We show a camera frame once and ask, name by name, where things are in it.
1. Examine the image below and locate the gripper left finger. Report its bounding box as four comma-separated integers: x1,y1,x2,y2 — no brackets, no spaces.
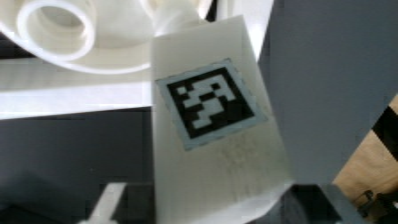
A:
77,183,126,224

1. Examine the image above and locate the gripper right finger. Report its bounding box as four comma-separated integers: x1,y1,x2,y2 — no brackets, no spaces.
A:
317,184,363,224

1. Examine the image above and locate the white stool leg with tag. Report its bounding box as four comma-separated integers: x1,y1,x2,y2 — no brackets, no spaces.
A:
153,16,293,224

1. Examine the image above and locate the white round stool seat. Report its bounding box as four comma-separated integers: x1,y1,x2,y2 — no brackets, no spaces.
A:
0,0,215,75

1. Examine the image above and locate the white front fence wall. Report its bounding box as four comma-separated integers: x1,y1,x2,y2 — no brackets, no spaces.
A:
0,58,153,120

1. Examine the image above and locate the white fence wall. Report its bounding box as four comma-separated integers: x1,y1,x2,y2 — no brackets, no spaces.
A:
0,58,153,120
215,0,277,64

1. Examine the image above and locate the white right fence wall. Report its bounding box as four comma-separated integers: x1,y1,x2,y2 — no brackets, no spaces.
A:
215,0,277,64

